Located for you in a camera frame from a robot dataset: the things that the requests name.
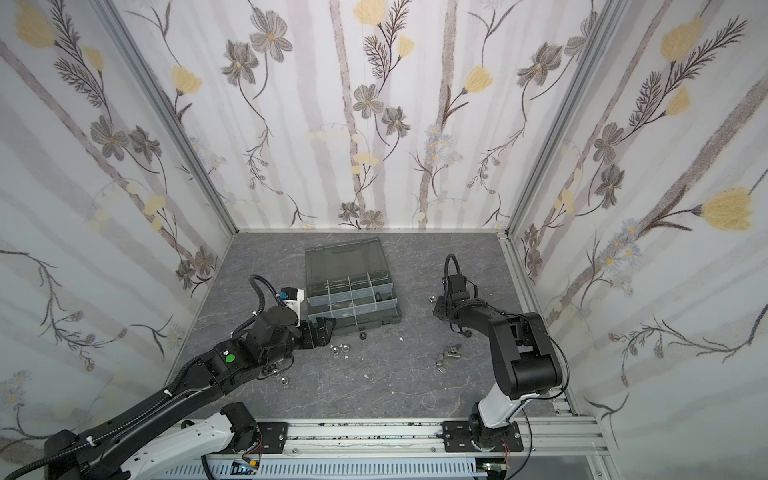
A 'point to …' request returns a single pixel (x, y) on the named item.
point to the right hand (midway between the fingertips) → (438, 300)
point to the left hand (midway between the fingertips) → (321, 317)
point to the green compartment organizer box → (350, 282)
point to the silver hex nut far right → (432, 298)
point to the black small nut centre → (363, 335)
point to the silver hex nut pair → (335, 350)
